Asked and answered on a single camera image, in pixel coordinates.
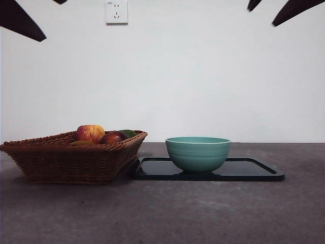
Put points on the dark red plum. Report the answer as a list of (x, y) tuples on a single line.
[(113, 138)]

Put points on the dark teal rectangular tray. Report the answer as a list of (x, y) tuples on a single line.
[(241, 170)]

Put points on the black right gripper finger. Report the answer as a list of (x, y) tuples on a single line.
[(254, 3), (294, 8)]

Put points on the green avocado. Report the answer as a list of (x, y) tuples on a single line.
[(129, 133)]

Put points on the red yellow apple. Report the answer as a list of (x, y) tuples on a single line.
[(89, 133)]

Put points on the white wall socket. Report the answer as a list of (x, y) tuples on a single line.
[(116, 12)]

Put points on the yellow-brown kiwi fruit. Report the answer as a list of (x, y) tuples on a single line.
[(82, 143)]

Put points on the brown wicker basket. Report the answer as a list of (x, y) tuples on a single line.
[(66, 162)]

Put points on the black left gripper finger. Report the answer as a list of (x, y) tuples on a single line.
[(60, 1), (17, 20)]

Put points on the mint green bowl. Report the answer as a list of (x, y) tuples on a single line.
[(198, 157)]

